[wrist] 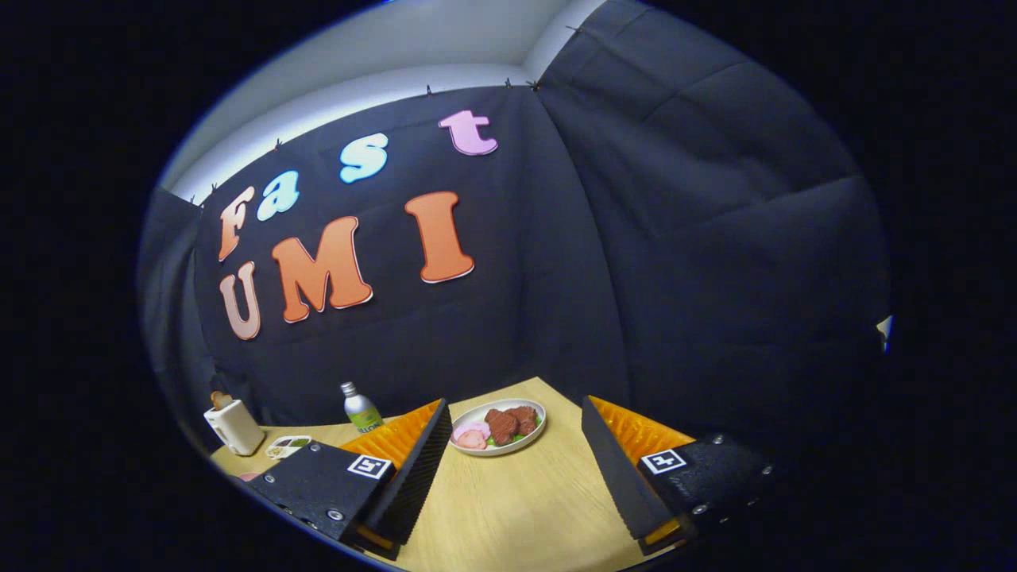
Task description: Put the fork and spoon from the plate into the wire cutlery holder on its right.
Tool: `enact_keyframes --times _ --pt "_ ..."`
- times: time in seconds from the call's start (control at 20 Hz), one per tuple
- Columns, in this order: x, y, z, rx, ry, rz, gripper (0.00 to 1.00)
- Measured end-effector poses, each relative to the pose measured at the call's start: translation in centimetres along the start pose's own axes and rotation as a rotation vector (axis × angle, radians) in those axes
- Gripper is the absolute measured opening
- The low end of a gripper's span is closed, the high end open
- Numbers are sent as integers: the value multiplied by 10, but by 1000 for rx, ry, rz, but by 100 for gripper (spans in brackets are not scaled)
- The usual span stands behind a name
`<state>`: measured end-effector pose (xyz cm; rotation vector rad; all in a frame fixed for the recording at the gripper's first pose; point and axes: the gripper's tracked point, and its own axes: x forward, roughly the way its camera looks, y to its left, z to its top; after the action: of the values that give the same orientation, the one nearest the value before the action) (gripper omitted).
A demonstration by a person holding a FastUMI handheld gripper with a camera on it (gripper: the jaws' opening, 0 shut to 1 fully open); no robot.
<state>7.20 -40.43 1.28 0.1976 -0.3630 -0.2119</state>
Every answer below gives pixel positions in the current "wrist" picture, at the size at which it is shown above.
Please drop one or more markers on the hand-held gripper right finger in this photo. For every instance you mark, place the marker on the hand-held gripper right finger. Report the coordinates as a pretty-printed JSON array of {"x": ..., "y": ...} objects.
[{"x": 616, "y": 477}]

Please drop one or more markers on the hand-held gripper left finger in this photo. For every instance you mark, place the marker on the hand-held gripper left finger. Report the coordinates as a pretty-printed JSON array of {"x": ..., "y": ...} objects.
[{"x": 417, "y": 473}]

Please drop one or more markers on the toast slice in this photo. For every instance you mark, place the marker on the toast slice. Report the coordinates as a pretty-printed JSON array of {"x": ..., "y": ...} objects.
[{"x": 221, "y": 400}]

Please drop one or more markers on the cream toaster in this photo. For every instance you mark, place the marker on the cream toaster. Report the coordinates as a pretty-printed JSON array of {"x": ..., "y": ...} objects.
[{"x": 237, "y": 429}]

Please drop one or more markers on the brown meat pieces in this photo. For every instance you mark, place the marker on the brown meat pieces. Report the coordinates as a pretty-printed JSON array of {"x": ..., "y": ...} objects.
[{"x": 508, "y": 425}]

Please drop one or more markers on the pink ham slices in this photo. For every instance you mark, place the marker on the pink ham slices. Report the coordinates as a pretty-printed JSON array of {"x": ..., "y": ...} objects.
[{"x": 470, "y": 435}]

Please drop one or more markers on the black backdrop cloth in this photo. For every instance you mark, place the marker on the black backdrop cloth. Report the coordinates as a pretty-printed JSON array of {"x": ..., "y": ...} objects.
[{"x": 636, "y": 238}]

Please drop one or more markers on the white divided dish with beans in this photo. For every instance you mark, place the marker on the white divided dish with beans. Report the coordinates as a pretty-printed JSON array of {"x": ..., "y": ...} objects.
[{"x": 288, "y": 447}]

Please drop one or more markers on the white round food plate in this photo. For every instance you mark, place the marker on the white round food plate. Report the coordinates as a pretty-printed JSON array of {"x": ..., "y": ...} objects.
[{"x": 477, "y": 409}]

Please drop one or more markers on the green soda bottle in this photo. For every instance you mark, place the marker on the green soda bottle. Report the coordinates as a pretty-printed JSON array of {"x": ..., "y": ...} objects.
[{"x": 362, "y": 413}]

